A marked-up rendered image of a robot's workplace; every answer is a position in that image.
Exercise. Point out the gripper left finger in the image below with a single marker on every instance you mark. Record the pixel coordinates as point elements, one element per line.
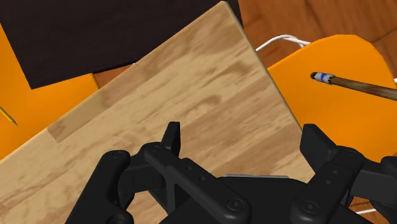
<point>192,180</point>

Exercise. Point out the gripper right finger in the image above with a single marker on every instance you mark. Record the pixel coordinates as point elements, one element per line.
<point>328,183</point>

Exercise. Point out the orange chair with white legs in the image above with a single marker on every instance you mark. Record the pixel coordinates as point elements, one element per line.
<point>341,118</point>
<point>37,105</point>

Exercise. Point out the light wooden table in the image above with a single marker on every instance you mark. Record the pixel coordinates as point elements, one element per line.
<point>201,93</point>

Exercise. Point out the brown pencil with blue band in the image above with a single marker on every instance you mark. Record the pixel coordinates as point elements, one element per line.
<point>359,85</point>

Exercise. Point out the yellow pencil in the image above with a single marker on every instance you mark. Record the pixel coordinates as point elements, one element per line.
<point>7,116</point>

